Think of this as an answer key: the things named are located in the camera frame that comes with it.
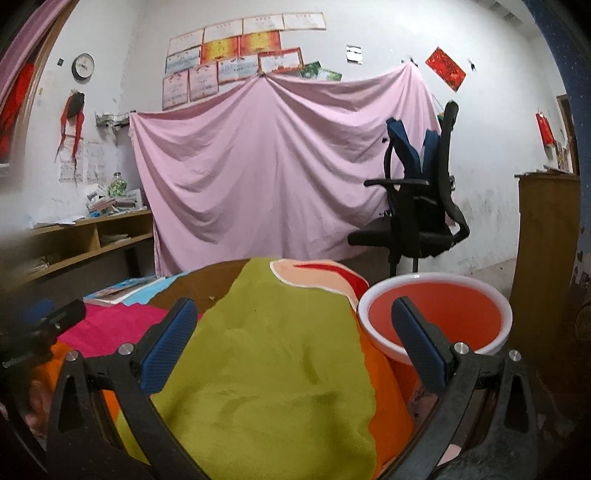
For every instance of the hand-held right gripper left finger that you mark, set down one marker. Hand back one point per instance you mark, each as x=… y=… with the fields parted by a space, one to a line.
x=171 y=344

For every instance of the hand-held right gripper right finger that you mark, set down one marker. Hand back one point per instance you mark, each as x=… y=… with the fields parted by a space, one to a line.
x=420 y=346

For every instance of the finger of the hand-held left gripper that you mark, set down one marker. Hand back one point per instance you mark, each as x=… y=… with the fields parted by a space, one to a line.
x=67 y=316

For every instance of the red plastic basin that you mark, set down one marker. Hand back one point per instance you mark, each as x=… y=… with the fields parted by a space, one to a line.
x=461 y=309

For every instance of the illustrated paperback book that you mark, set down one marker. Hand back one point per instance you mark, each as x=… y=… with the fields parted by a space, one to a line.
x=120 y=290

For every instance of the wooden shelf unit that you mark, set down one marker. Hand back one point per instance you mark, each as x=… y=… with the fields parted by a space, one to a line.
x=74 y=244

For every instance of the colourful patchwork blanket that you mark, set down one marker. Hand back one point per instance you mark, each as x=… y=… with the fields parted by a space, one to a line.
x=277 y=369

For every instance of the black office chair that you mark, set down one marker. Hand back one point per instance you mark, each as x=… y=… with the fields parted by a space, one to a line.
x=406 y=235

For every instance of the pile of books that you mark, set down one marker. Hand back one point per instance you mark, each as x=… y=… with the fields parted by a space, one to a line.
x=106 y=205

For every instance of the white cardboard box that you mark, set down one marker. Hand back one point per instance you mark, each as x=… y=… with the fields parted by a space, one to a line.
x=135 y=199

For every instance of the glass jar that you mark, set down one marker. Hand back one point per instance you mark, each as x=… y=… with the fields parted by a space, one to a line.
x=117 y=185

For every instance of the wooden cabinet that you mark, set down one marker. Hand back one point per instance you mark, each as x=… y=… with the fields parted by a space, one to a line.
x=545 y=240

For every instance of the pink hanging sheet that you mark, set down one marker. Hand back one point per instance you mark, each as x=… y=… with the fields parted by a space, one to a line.
x=277 y=175

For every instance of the small red hanging ornament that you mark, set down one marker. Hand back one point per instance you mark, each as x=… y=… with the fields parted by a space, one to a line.
x=545 y=129

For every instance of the dark framed picture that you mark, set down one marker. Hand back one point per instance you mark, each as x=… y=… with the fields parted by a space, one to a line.
x=567 y=134

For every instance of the green photo cards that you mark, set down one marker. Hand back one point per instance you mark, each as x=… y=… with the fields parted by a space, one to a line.
x=321 y=71

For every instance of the paper wall chart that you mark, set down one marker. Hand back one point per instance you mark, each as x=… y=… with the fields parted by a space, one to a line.
x=94 y=161
x=69 y=161

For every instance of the red tassel wall ornament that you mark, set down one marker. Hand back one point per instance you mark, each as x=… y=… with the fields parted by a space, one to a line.
x=74 y=108

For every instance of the round wall clock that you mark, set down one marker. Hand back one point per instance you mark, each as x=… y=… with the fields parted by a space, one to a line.
x=83 y=66

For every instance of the red wall poster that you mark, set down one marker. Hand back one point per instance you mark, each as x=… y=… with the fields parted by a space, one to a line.
x=445 y=68

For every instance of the group of wall certificates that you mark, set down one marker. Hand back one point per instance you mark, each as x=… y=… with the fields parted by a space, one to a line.
x=231 y=50

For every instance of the silver wall sticker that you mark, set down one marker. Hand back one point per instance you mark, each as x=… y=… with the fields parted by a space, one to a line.
x=353 y=54

